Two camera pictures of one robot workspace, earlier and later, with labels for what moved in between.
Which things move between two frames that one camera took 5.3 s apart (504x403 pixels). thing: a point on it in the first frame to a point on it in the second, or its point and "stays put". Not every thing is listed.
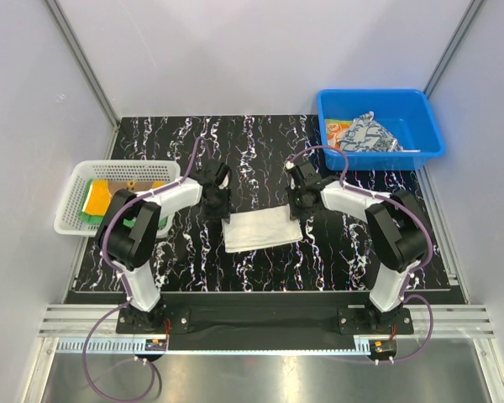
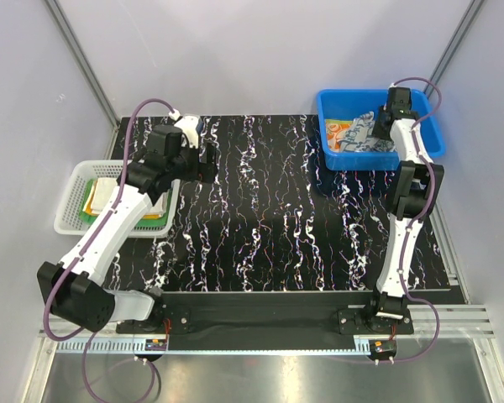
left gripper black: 223,212 to 203,172
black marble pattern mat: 259,244 stays put
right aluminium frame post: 469,16 stays put
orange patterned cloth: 336,130 stays put
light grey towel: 259,227 to 102,188
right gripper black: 295,211 to 377,133
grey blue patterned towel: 366,135 stays put
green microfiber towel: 96,218 stays put
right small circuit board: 382,348 stays put
